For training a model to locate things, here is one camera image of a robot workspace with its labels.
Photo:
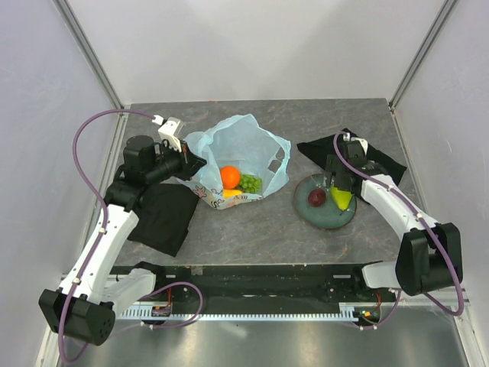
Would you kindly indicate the right black cloth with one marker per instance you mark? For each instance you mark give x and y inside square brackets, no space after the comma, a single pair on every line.
[317,151]

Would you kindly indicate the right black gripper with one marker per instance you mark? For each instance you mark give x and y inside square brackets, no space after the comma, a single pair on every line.
[332,166]

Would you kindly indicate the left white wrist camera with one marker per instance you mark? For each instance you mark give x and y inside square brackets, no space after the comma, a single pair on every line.
[168,130]

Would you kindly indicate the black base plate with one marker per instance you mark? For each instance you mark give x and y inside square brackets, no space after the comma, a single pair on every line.
[331,284]

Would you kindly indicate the orange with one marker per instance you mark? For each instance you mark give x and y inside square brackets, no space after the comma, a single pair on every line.
[230,177]

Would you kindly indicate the aluminium corner post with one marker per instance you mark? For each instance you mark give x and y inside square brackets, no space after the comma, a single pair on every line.
[435,29]
[79,35]

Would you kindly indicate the left aluminium corner post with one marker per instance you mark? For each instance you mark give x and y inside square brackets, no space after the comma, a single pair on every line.
[79,35]

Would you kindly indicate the toothed cable duct rail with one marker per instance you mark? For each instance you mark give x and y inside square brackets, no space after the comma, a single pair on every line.
[147,312]

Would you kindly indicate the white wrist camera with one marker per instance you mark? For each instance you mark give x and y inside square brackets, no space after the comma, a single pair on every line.
[348,137]
[168,130]

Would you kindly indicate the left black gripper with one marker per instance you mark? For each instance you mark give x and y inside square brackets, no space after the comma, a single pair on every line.
[189,162]

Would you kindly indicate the green pear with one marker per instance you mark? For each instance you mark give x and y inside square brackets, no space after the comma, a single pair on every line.
[341,198]

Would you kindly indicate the dark purple plum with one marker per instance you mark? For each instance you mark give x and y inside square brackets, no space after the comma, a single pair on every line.
[317,197]

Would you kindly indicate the light blue plastic bag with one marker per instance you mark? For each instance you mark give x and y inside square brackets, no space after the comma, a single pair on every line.
[240,142]

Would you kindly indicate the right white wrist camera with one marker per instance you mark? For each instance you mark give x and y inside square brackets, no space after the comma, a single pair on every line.
[348,137]

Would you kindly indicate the black cloth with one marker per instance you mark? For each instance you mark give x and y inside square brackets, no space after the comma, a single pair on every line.
[317,151]
[164,216]

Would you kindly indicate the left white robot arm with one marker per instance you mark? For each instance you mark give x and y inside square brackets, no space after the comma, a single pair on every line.
[83,307]

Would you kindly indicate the left black cloth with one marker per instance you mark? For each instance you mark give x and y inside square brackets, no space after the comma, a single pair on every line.
[164,216]

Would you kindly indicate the right aluminium corner post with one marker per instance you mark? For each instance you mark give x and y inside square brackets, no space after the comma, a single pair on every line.
[435,29]

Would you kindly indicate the dark fruit plate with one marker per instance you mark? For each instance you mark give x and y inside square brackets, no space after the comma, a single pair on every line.
[328,216]

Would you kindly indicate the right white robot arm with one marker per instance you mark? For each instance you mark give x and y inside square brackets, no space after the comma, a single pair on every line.
[429,256]

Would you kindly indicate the green grape bunch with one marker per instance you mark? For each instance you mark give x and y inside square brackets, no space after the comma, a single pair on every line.
[250,184]

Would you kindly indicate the yellow mango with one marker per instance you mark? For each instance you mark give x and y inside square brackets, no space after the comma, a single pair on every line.
[229,193]

